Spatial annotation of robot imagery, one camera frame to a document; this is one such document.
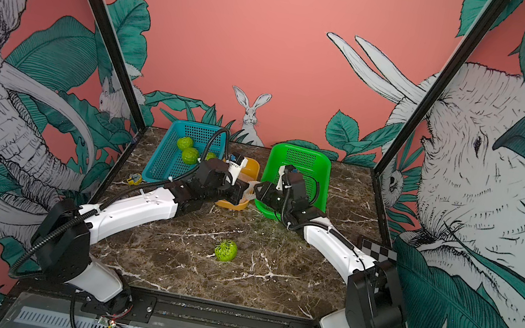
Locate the yellow plastic tub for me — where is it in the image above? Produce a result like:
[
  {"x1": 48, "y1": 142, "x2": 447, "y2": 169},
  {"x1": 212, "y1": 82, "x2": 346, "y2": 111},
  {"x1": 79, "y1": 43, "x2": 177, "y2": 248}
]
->
[{"x1": 215, "y1": 157, "x2": 260, "y2": 211}]

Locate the green custard apple front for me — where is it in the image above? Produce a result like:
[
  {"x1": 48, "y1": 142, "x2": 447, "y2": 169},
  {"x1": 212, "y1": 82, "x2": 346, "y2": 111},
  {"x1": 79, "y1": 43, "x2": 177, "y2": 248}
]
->
[{"x1": 214, "y1": 240, "x2": 238, "y2": 262}]

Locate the green custard apple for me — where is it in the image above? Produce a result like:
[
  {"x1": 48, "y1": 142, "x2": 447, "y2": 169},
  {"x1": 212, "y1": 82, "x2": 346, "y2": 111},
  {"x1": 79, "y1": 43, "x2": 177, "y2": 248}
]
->
[
  {"x1": 181, "y1": 147, "x2": 200, "y2": 166},
  {"x1": 176, "y1": 136, "x2": 194, "y2": 152},
  {"x1": 214, "y1": 240, "x2": 238, "y2": 262},
  {"x1": 204, "y1": 152, "x2": 217, "y2": 161}
]

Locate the bright green plastic basket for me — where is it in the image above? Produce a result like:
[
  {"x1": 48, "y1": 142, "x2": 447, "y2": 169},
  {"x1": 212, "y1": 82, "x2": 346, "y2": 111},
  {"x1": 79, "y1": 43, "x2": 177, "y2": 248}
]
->
[{"x1": 256, "y1": 143, "x2": 332, "y2": 229}]

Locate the teal plastic basket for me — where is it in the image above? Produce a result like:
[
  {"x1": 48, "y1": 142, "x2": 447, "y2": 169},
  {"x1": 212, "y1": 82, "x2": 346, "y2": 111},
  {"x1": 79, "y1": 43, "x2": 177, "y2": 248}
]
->
[{"x1": 142, "y1": 120, "x2": 220, "y2": 183}]

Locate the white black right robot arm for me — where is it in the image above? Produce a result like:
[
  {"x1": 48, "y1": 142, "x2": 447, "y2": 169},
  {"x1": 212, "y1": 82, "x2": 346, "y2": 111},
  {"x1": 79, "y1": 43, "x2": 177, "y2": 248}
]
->
[{"x1": 254, "y1": 165, "x2": 406, "y2": 328}]

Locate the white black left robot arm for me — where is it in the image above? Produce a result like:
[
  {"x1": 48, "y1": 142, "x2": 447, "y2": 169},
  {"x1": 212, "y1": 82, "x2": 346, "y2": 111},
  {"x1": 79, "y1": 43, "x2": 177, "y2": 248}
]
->
[{"x1": 9, "y1": 153, "x2": 249, "y2": 304}]

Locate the green custard apple right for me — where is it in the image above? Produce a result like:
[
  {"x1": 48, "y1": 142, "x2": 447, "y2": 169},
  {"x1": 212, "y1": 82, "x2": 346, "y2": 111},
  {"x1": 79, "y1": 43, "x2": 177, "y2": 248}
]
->
[{"x1": 204, "y1": 152, "x2": 217, "y2": 161}]

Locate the green custard apple middle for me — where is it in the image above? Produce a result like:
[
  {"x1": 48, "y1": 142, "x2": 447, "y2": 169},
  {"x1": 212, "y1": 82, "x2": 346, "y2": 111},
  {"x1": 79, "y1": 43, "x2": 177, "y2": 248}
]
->
[{"x1": 181, "y1": 147, "x2": 200, "y2": 166}]

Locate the green custard apple back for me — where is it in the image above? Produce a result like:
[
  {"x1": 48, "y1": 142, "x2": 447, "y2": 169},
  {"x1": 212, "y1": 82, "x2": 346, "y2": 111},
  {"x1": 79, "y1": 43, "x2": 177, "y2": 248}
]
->
[{"x1": 176, "y1": 136, "x2": 194, "y2": 152}]

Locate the small yellow blue object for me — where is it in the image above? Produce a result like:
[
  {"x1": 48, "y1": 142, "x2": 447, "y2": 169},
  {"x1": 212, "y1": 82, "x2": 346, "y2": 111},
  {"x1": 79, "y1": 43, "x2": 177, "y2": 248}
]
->
[{"x1": 127, "y1": 173, "x2": 143, "y2": 186}]

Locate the black white checkerboard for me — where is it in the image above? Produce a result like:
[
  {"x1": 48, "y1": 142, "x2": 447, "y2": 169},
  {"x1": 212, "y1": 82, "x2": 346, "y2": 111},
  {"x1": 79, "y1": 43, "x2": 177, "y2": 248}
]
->
[{"x1": 356, "y1": 236, "x2": 397, "y2": 262}]

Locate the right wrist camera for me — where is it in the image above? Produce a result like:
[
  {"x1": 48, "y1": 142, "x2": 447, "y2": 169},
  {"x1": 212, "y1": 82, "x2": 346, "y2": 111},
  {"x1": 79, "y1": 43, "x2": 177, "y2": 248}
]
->
[{"x1": 276, "y1": 164, "x2": 301, "y2": 191}]

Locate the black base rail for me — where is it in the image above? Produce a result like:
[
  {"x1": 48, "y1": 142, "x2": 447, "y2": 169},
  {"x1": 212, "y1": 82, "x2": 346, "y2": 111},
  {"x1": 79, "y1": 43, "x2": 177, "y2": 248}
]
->
[{"x1": 79, "y1": 276, "x2": 379, "y2": 328}]

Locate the black left frame post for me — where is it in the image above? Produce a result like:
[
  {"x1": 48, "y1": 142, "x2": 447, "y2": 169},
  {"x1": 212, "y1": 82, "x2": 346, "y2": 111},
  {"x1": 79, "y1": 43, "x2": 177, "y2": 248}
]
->
[{"x1": 88, "y1": 0, "x2": 147, "y2": 132}]

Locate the black frame post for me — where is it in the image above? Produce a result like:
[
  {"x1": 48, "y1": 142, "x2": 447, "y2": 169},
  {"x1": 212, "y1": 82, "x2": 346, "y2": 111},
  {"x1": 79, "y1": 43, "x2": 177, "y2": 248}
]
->
[
  {"x1": 88, "y1": 0, "x2": 147, "y2": 132},
  {"x1": 372, "y1": 0, "x2": 511, "y2": 178}
]

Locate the black right frame post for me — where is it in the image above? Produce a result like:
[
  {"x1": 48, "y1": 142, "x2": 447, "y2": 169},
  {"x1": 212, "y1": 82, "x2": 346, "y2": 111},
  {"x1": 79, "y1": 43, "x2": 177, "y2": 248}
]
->
[{"x1": 372, "y1": 0, "x2": 511, "y2": 178}]

